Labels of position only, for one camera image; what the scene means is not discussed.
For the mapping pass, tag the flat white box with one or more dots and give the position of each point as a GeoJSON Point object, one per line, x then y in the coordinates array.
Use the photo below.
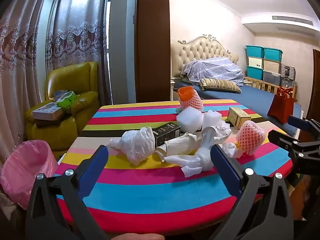
{"type": "Point", "coordinates": [46, 111]}

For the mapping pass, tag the striped colourful tablecloth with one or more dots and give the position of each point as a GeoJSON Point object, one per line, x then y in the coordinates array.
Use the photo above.
{"type": "Point", "coordinates": [150, 192]}

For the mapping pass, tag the sheer lace curtain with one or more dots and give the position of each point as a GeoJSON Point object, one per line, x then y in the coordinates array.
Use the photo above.
{"type": "Point", "coordinates": [75, 30]}

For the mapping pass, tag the pink bin liner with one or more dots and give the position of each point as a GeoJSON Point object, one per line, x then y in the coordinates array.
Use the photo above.
{"type": "Point", "coordinates": [25, 170]}

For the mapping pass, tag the small teal knitted item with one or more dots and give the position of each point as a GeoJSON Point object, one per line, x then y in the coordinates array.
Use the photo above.
{"type": "Point", "coordinates": [178, 110]}

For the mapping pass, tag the white notched foam piece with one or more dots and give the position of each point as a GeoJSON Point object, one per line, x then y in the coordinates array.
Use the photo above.
{"type": "Point", "coordinates": [211, 118]}

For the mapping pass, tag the red handbag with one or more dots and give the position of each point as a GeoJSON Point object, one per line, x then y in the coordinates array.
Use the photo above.
{"type": "Point", "coordinates": [280, 107]}

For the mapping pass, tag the small white paper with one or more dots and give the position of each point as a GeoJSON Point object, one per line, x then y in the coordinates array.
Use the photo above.
{"type": "Point", "coordinates": [231, 150]}

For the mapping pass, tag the small cardboard box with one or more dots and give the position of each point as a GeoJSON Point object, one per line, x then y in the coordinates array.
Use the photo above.
{"type": "Point", "coordinates": [237, 117]}

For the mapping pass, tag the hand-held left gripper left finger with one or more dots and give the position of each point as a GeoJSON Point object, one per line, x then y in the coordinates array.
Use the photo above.
{"type": "Point", "coordinates": [96, 165]}

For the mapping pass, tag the brown wooden door frame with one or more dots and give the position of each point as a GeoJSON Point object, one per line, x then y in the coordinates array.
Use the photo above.
{"type": "Point", "coordinates": [152, 42]}

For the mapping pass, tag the teal storage box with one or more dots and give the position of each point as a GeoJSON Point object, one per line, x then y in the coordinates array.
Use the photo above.
{"type": "Point", "coordinates": [255, 73]}
{"type": "Point", "coordinates": [255, 51]}
{"type": "Point", "coordinates": [273, 54]}

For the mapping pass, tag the striped gold pillow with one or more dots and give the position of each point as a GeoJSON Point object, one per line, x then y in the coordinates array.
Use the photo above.
{"type": "Point", "coordinates": [220, 84]}

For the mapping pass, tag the person's left hand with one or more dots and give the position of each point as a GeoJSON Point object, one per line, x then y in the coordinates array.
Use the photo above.
{"type": "Point", "coordinates": [140, 237]}

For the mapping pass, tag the white printed paper wrapper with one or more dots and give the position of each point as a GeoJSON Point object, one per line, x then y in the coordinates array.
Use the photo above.
{"type": "Point", "coordinates": [220, 132]}

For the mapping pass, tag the ceiling air vent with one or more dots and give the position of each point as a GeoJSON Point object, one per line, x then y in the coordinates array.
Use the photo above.
{"type": "Point", "coordinates": [292, 20]}

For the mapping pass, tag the houndstooth bag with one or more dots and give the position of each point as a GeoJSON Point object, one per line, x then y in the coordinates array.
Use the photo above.
{"type": "Point", "coordinates": [288, 72]}

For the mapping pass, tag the cream tufted headboard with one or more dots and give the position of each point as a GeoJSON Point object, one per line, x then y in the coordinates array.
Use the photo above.
{"type": "Point", "coordinates": [197, 50]}

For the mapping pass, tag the brown wooden door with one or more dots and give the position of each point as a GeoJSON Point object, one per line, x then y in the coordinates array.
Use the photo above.
{"type": "Point", "coordinates": [315, 85]}

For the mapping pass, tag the white plastic bag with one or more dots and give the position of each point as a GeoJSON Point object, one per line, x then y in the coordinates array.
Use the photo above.
{"type": "Point", "coordinates": [135, 142]}

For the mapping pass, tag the bed with blue sheet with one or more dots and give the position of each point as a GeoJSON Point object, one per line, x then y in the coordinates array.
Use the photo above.
{"type": "Point", "coordinates": [250, 97]}

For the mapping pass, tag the light blue booklet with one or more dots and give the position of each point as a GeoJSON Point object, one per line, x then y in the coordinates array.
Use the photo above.
{"type": "Point", "coordinates": [59, 94]}

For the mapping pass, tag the yellow leather armchair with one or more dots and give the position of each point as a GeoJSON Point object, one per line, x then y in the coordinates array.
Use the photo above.
{"type": "Point", "coordinates": [72, 80]}

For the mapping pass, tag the black product box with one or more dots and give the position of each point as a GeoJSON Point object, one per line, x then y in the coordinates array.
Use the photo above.
{"type": "Point", "coordinates": [166, 133]}

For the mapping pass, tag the orange and pink foam net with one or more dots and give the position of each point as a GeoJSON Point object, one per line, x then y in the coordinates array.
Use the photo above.
{"type": "Point", "coordinates": [190, 100]}

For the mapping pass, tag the white foam block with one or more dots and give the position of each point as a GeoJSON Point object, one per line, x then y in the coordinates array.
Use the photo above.
{"type": "Point", "coordinates": [188, 120]}

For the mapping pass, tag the white tissue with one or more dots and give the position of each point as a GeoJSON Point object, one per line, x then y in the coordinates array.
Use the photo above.
{"type": "Point", "coordinates": [197, 160]}

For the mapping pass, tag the white storage box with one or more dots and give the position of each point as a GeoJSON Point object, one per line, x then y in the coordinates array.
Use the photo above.
{"type": "Point", "coordinates": [255, 62]}
{"type": "Point", "coordinates": [271, 66]}

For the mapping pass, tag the dark flat book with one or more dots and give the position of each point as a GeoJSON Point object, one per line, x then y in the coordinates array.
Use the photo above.
{"type": "Point", "coordinates": [50, 123]}

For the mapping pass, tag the pink embroidered curtain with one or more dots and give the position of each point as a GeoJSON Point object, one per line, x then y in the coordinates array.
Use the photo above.
{"type": "Point", "coordinates": [20, 67]}

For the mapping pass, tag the crushed cream paper carton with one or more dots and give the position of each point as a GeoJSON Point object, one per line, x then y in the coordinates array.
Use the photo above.
{"type": "Point", "coordinates": [180, 145]}

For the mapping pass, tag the clear storage box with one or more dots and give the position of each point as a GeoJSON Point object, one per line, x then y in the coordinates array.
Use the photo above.
{"type": "Point", "coordinates": [272, 78]}

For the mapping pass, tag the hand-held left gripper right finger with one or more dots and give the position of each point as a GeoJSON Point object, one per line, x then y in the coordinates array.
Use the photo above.
{"type": "Point", "coordinates": [225, 165]}

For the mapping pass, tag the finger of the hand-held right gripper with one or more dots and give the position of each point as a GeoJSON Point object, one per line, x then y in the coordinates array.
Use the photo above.
{"type": "Point", "coordinates": [280, 137]}
{"type": "Point", "coordinates": [296, 122]}

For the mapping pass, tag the green plastic bag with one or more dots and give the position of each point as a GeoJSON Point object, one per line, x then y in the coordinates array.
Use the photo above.
{"type": "Point", "coordinates": [66, 102]}

